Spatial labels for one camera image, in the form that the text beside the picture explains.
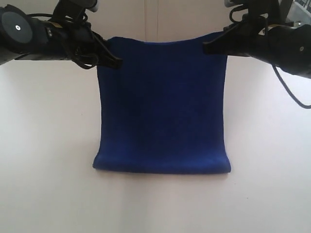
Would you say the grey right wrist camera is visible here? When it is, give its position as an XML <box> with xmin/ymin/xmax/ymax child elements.
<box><xmin>224</xmin><ymin>0</ymin><xmax>282</xmax><ymax>23</ymax></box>

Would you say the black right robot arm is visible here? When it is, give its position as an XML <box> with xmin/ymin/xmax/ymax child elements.
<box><xmin>203</xmin><ymin>16</ymin><xmax>311</xmax><ymax>78</ymax></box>

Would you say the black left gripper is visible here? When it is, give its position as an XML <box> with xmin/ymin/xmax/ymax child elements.
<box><xmin>46</xmin><ymin>20</ymin><xmax>123</xmax><ymax>69</ymax></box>

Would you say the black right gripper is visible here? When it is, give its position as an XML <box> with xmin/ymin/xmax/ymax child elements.
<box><xmin>203</xmin><ymin>16</ymin><xmax>279</xmax><ymax>58</ymax></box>

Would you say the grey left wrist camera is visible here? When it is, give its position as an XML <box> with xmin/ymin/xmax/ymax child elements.
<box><xmin>52</xmin><ymin>0</ymin><xmax>99</xmax><ymax>21</ymax></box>

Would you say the black window frame post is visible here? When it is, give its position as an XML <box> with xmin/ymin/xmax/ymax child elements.
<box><xmin>279</xmin><ymin>0</ymin><xmax>293</xmax><ymax>21</ymax></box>

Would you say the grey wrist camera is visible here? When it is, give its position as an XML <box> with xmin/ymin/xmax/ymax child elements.
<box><xmin>224</xmin><ymin>0</ymin><xmax>282</xmax><ymax>23</ymax></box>
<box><xmin>52</xmin><ymin>0</ymin><xmax>99</xmax><ymax>21</ymax></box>

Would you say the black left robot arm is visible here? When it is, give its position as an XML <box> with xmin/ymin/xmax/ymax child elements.
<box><xmin>0</xmin><ymin>0</ymin><xmax>122</xmax><ymax>69</ymax></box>

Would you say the blue cloth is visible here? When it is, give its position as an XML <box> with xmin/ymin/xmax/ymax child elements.
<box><xmin>93</xmin><ymin>33</ymin><xmax>231</xmax><ymax>174</ymax></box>

